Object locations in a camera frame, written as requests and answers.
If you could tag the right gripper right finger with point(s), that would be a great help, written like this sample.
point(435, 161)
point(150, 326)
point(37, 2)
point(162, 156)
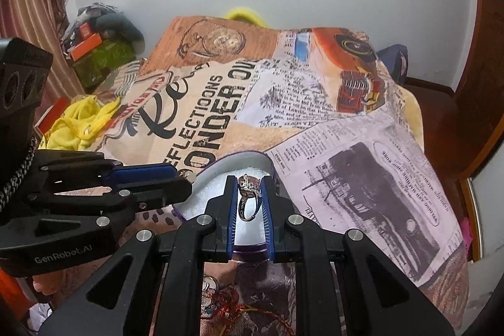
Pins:
point(344, 283)

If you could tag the printed newspaper-pattern bedspread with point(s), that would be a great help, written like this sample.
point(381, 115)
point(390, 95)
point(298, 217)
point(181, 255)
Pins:
point(345, 140)

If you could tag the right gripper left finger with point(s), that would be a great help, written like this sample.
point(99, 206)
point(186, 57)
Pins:
point(154, 283)

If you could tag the orange box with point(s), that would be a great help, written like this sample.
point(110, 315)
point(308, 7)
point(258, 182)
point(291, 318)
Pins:
point(85, 46)

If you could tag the purple heart-shaped tin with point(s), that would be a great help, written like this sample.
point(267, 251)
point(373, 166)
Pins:
point(248, 168)

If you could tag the green patterned bag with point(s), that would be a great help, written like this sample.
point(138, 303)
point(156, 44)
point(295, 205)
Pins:
point(96, 65)

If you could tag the wooden door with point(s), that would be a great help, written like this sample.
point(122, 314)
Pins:
point(463, 127)

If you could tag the yellow pillow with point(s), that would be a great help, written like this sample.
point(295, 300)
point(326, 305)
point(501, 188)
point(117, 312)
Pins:
point(247, 16)

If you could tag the red striped curtain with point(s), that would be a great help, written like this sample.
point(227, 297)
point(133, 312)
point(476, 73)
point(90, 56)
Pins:
point(43, 23)

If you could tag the dark blue bag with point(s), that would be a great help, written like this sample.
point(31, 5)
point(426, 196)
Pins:
point(395, 59)

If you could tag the yellow cloth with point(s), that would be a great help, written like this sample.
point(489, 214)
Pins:
point(79, 125)

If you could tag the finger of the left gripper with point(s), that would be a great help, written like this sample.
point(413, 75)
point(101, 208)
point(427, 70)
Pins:
point(152, 193)
point(135, 175)

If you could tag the grey clothes pile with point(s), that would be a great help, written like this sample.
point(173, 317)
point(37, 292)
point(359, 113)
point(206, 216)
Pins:
point(107, 21)

